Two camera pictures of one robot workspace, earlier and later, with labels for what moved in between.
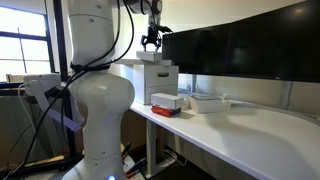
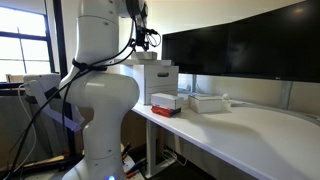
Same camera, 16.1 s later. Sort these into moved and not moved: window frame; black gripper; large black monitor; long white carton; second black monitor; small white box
Moved: black gripper; small white box
Not moved: long white carton; second black monitor; large black monitor; window frame
